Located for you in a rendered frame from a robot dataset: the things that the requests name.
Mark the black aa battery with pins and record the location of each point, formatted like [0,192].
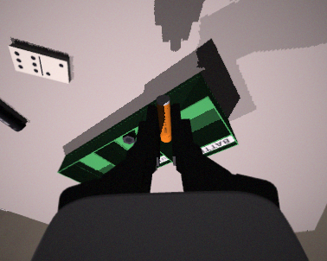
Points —
[11,120]

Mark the white domino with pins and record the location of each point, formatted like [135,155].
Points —
[36,62]

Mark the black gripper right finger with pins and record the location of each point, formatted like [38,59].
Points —
[203,174]

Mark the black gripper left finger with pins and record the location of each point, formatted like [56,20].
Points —
[131,176]

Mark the dark green bin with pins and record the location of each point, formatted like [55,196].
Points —
[210,127]

